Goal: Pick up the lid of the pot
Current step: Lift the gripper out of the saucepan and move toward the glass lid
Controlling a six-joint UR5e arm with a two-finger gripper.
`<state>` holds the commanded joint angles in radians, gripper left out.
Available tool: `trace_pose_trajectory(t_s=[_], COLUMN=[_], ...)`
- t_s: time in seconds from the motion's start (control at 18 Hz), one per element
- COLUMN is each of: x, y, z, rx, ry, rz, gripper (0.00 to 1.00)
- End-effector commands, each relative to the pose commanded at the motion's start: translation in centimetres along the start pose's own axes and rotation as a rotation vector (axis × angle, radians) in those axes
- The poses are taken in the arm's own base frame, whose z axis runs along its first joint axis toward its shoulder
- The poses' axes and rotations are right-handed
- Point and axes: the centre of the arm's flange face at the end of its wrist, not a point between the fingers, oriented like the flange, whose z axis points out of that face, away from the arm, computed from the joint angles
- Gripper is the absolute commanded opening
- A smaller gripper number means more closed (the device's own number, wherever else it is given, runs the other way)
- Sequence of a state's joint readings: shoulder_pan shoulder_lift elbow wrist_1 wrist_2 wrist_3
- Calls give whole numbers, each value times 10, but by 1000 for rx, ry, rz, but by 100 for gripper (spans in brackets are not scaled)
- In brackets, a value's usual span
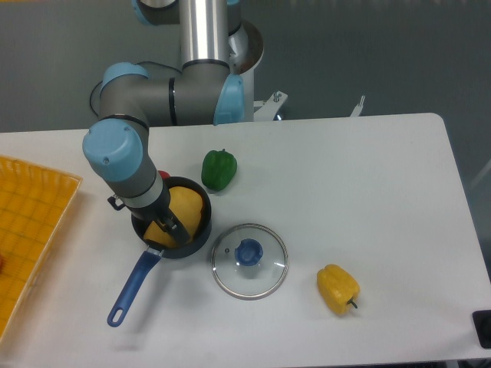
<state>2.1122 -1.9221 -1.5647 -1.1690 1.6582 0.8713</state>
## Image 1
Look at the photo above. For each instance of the yellow object inside pot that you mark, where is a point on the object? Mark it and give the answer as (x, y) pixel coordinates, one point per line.
(182, 200)

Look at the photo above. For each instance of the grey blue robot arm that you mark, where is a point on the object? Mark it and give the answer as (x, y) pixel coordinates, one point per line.
(215, 47)

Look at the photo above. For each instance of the yellow plastic basket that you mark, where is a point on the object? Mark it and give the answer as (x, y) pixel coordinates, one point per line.
(34, 202)

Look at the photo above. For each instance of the red object behind pot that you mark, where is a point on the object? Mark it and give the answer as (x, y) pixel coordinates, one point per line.
(164, 174)

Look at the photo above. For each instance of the dark pot with blue handle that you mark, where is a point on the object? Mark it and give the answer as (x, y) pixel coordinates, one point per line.
(155, 252)

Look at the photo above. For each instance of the yellow bell pepper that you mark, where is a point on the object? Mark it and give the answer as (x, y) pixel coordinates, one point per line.
(338, 289)

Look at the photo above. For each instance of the glass lid with blue knob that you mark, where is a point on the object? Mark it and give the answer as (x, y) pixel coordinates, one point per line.
(249, 261)

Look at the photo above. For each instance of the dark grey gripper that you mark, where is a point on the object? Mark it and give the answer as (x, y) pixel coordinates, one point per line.
(153, 205)

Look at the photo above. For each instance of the black device at table edge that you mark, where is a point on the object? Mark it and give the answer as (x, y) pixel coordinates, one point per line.
(482, 320)

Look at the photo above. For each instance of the green bell pepper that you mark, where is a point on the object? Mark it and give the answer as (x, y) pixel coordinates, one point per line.
(218, 169)

